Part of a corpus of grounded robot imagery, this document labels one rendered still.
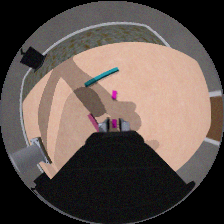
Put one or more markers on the turquoise rod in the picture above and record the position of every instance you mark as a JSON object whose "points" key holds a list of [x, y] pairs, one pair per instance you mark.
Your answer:
{"points": [[99, 77]]}

